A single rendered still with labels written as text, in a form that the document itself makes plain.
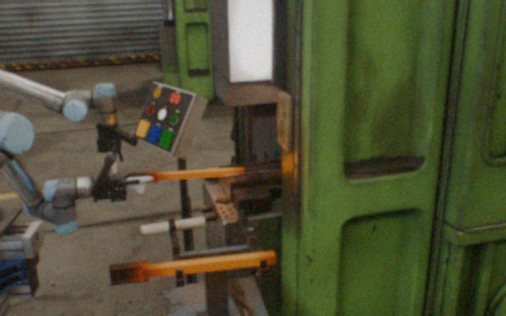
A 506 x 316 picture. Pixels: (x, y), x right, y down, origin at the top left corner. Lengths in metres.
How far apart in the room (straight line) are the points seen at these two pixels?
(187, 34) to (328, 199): 5.32
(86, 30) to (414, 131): 8.41
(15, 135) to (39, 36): 8.10
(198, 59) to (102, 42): 3.29
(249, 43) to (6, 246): 1.19
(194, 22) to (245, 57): 4.95
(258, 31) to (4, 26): 8.25
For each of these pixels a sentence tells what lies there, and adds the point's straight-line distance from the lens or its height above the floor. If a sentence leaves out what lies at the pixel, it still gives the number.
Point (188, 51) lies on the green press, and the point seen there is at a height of 0.66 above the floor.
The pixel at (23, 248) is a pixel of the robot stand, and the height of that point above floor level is 0.73.
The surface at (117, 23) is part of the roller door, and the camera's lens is 9.77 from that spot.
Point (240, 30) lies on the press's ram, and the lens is 1.74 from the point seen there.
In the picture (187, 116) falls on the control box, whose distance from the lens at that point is 2.32.
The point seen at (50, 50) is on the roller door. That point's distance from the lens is 9.82.
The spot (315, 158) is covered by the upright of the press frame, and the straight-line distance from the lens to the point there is 1.53.
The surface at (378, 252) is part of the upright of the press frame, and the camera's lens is 1.84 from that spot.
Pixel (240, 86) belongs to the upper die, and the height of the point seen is 1.34.
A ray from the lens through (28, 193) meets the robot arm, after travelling 2.00.
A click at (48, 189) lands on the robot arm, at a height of 1.03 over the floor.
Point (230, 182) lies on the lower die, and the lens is 1.93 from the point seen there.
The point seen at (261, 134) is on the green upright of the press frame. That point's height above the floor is 1.07.
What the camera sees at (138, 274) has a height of 1.02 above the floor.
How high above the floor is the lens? 1.75
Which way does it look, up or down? 21 degrees down
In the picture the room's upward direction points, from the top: 1 degrees counter-clockwise
